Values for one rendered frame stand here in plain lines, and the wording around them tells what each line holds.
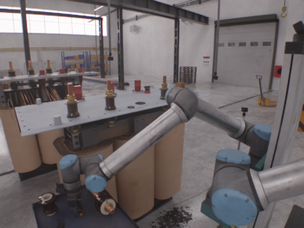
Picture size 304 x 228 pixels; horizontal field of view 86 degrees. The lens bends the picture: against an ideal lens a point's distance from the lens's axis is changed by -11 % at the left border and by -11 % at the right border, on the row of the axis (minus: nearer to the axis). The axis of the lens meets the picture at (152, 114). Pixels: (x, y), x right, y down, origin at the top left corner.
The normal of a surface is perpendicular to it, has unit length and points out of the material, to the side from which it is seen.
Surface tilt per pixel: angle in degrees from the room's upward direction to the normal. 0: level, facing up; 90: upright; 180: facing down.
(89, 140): 90
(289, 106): 90
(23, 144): 90
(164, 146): 90
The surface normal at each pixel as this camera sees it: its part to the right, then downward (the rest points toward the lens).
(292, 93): -0.75, 0.18
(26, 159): 0.66, 0.21
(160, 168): -0.12, 0.28
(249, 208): -0.40, 0.29
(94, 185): 0.28, 0.32
